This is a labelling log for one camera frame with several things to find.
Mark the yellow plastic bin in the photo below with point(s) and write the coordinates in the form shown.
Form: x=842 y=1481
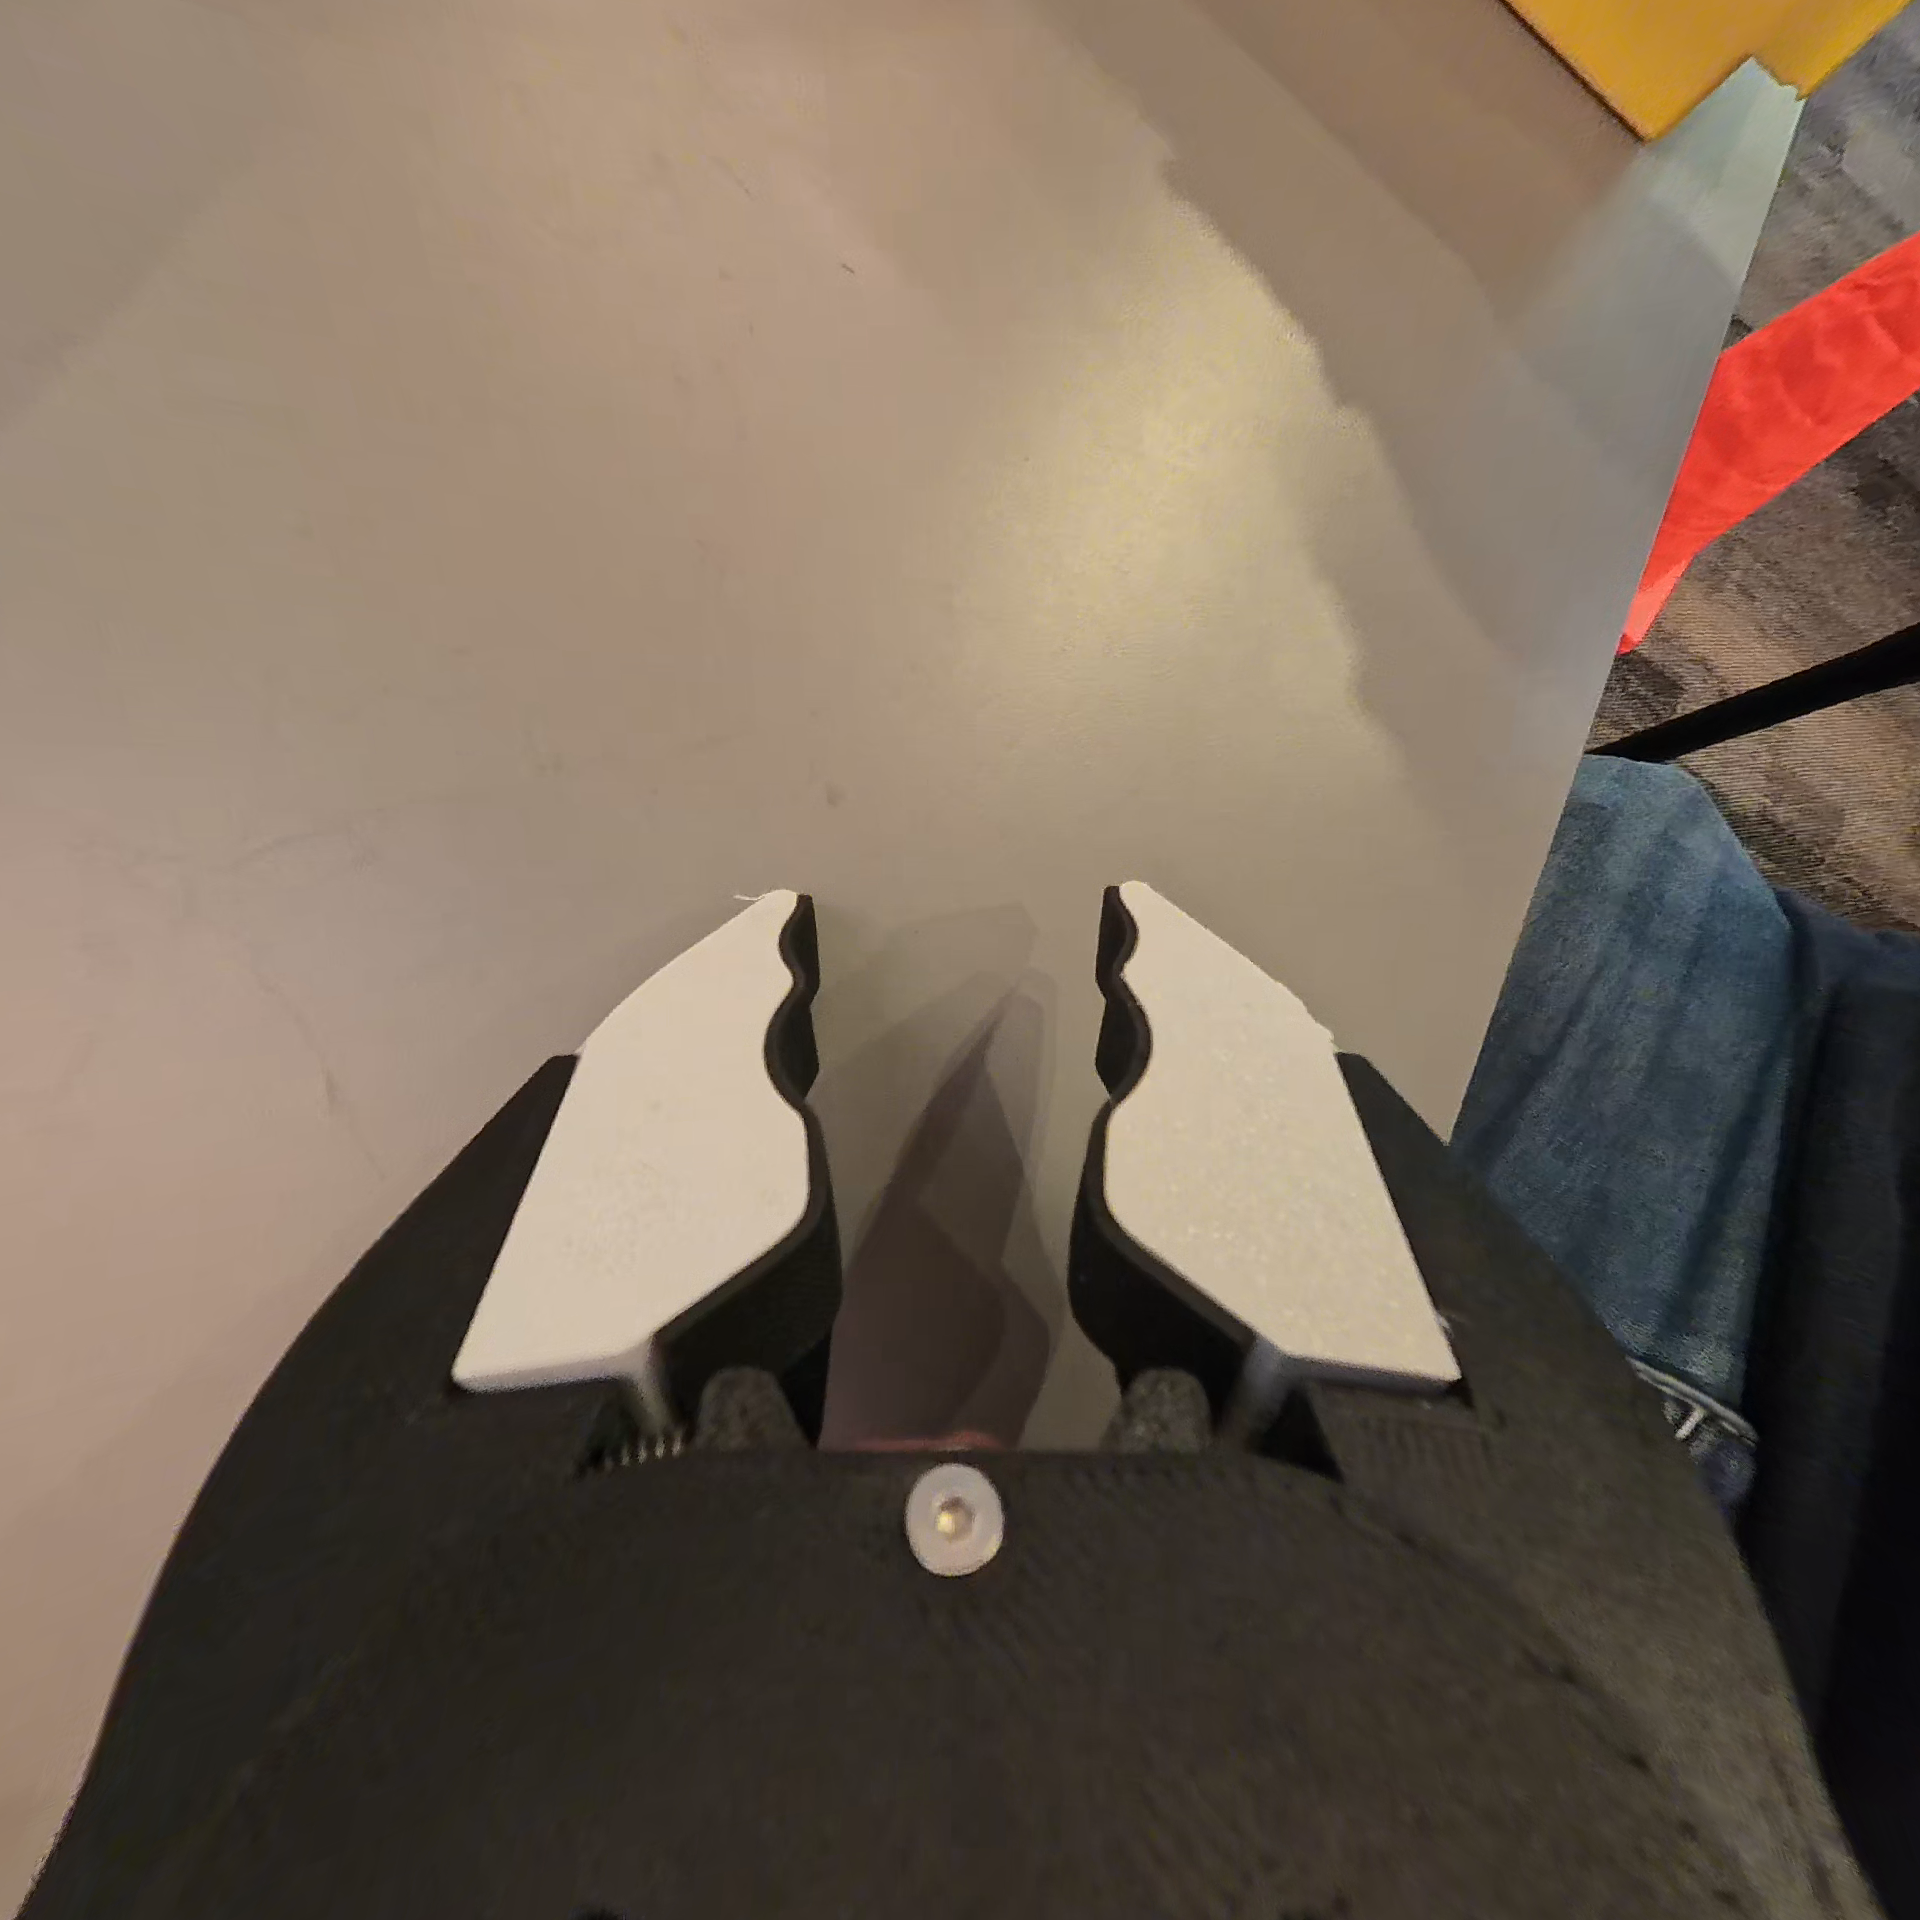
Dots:
x=1711 y=43

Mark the orange cone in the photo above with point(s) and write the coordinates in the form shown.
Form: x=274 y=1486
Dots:
x=1771 y=422

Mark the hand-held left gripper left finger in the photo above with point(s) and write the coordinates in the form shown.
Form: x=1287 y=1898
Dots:
x=649 y=1200

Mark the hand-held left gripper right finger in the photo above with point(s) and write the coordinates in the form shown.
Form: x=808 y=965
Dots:
x=1274 y=1200

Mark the black chair armrest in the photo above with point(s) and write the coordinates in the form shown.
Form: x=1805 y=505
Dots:
x=1771 y=700

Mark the person's legs in jeans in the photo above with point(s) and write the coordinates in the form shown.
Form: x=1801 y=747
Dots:
x=1636 y=1052

